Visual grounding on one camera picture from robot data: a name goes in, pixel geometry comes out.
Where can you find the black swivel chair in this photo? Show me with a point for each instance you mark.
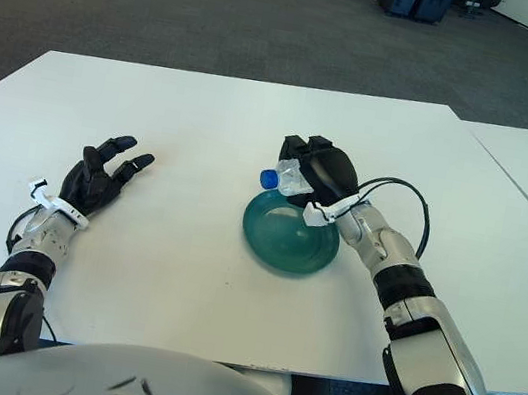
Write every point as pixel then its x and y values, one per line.
pixel 476 2

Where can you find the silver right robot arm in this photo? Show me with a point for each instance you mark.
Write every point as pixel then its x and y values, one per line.
pixel 417 314

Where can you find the clear plastic bottle blue cap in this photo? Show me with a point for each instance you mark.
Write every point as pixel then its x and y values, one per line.
pixel 287 177

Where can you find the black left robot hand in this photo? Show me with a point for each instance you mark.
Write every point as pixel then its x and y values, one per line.
pixel 91 181

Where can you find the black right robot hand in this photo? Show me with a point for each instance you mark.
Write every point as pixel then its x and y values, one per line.
pixel 329 173

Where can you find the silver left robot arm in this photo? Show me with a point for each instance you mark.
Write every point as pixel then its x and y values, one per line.
pixel 33 245

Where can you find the green round plate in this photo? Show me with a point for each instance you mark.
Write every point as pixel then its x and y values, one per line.
pixel 287 242

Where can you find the dark navy suitcase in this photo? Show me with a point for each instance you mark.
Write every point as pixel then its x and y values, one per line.
pixel 434 3

